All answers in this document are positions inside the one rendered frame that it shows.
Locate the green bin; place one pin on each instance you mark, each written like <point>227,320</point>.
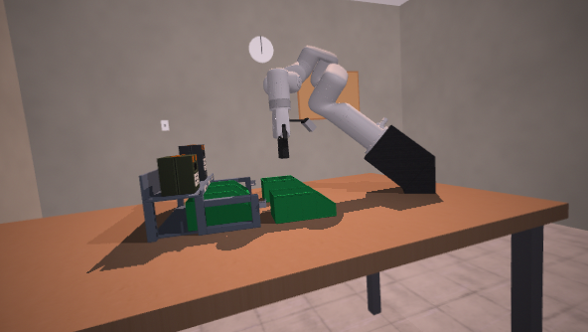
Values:
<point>219,215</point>
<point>299,204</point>
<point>223,186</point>
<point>279,182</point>

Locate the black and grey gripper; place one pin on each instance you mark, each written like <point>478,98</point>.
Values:
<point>281,128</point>

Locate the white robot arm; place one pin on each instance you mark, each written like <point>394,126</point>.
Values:
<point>327,89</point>

